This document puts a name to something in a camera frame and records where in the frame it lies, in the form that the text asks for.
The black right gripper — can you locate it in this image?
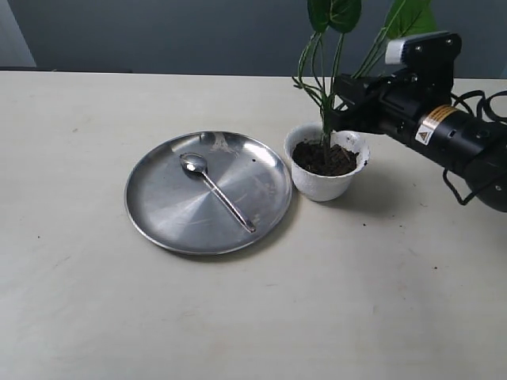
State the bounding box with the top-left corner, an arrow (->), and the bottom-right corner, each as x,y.
329,65 -> 456,145

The artificial plant with red flowers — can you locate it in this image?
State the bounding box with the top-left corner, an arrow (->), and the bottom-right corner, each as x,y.
292,0 -> 436,164

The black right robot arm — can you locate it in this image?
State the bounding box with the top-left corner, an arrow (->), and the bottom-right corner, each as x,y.
326,68 -> 506,212

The white textured flower pot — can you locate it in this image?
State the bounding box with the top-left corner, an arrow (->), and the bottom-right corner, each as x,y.
284,122 -> 370,202

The dark potting soil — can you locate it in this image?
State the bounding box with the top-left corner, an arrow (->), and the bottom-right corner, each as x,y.
292,142 -> 358,177

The steel spoon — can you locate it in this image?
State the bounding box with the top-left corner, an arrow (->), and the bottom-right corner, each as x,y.
179,152 -> 257,234

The round steel plate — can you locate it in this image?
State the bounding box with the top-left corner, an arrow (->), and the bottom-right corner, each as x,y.
124,131 -> 292,256

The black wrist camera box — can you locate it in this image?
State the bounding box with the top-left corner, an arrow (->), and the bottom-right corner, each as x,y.
384,31 -> 462,70

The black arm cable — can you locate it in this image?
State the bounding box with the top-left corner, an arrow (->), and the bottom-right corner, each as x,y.
441,89 -> 507,207

